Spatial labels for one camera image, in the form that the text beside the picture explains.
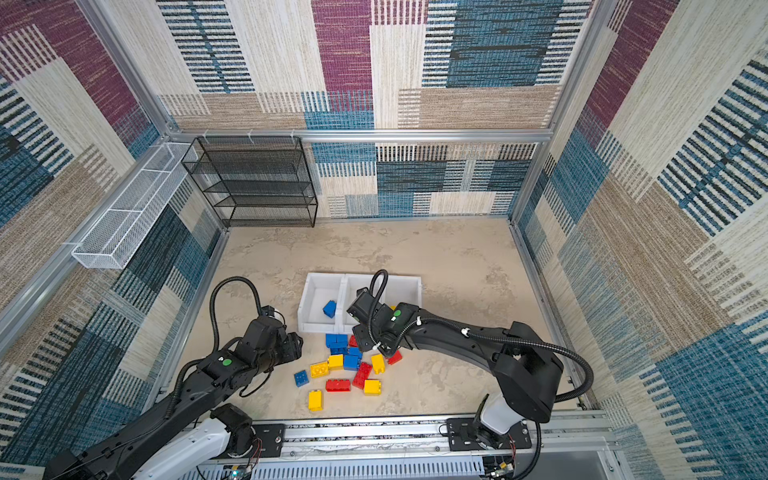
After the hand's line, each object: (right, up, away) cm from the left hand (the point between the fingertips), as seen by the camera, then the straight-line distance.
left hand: (296, 339), depth 83 cm
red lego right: (+27, -7, +4) cm, 28 cm away
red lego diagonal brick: (+18, -10, 0) cm, 20 cm away
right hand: (+21, 0, 0) cm, 21 cm away
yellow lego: (+21, -12, -3) cm, 24 cm away
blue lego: (+7, +6, +11) cm, 15 cm away
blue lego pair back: (+10, -3, +6) cm, 13 cm away
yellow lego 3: (+11, -7, +1) cm, 12 cm away
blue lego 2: (+15, -6, +2) cm, 17 cm away
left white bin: (+2, +11, +18) cm, 21 cm away
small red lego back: (+15, -2, +5) cm, 16 cm away
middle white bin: (+13, +13, +12) cm, 22 cm away
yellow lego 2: (+6, -9, +1) cm, 11 cm away
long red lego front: (+12, -11, -3) cm, 17 cm away
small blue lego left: (+2, -10, -1) cm, 10 cm away
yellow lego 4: (+22, -7, +1) cm, 23 cm away
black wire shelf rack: (-23, +49, +27) cm, 60 cm away
